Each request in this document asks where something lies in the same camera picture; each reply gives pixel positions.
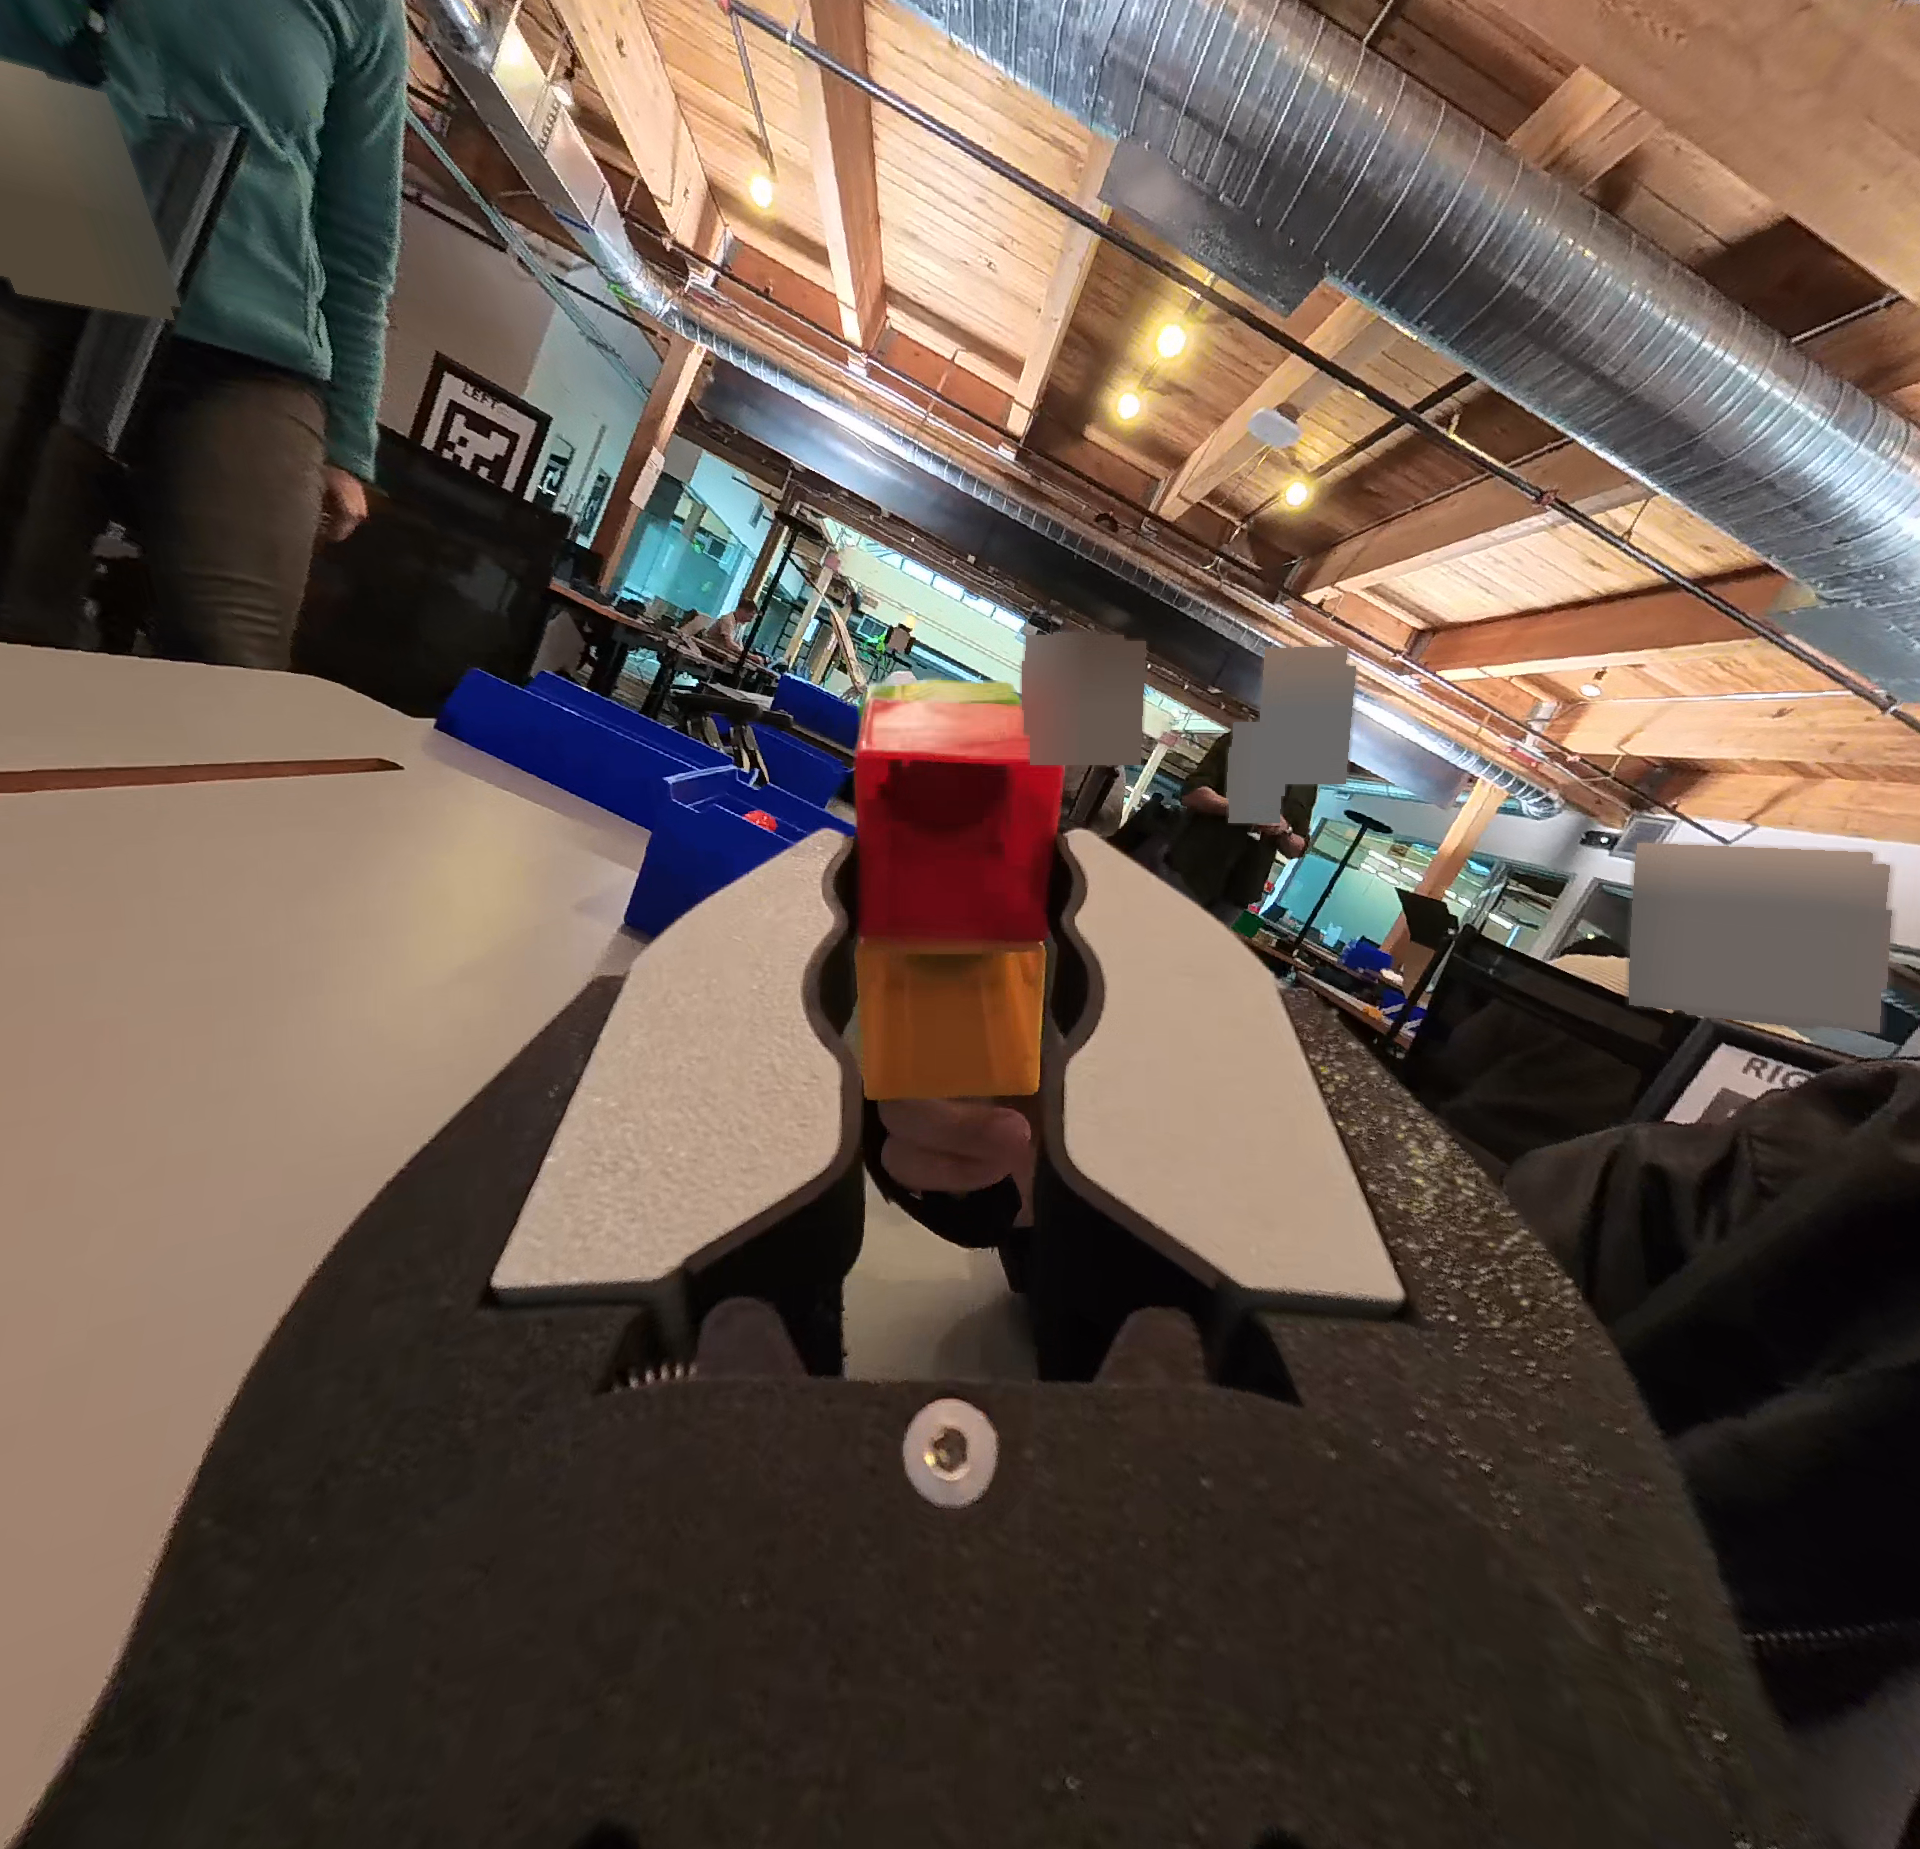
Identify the red mega block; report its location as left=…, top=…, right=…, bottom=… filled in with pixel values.
left=852, top=704, right=1069, bottom=956

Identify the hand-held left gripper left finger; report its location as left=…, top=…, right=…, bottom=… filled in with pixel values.
left=491, top=838, right=873, bottom=1311

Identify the silver duct pipe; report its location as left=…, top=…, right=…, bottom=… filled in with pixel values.
left=787, top=0, right=1920, bottom=613

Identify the black office chair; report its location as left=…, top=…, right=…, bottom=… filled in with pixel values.
left=294, top=425, right=579, bottom=718

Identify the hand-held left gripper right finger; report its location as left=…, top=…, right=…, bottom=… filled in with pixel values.
left=1030, top=832, right=1412, bottom=1320

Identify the person's right hand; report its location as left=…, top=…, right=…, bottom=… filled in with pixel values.
left=876, top=1093, right=1038, bottom=1205

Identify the black monitor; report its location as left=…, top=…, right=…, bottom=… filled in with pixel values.
left=1398, top=929, right=1697, bottom=1167

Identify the yellow mega block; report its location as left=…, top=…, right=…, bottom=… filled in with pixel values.
left=857, top=940, right=1052, bottom=1104

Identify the black white marker sign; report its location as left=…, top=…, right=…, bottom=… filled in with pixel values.
left=412, top=351, right=558, bottom=501

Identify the blue storage bin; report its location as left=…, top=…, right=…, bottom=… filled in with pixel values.
left=767, top=672, right=873, bottom=745
left=437, top=667, right=767, bottom=824
left=625, top=769, right=857, bottom=942

